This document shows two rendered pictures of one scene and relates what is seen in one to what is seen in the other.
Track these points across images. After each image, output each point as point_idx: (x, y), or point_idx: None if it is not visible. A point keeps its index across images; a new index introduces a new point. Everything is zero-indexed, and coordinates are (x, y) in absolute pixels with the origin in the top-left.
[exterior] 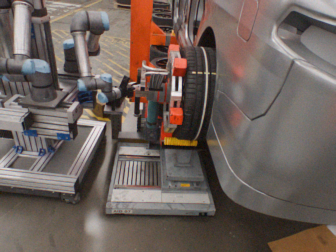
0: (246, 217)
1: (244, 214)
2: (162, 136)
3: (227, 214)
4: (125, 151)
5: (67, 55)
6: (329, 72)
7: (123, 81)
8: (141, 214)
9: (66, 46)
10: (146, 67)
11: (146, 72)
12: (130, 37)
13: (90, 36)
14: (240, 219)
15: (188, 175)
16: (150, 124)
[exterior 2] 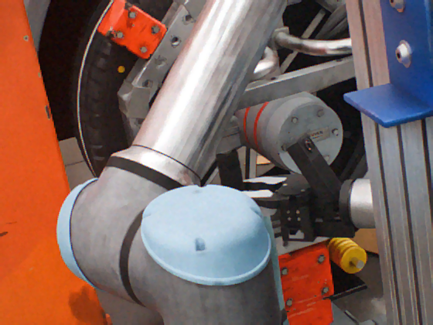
0: (348, 297)
1: (339, 301)
2: (331, 275)
3: (363, 321)
4: None
5: (277, 291)
6: None
7: (315, 158)
8: None
9: (264, 226)
10: (274, 57)
11: (329, 40)
12: (42, 87)
13: (266, 46)
14: (361, 302)
15: (349, 323)
16: (285, 309)
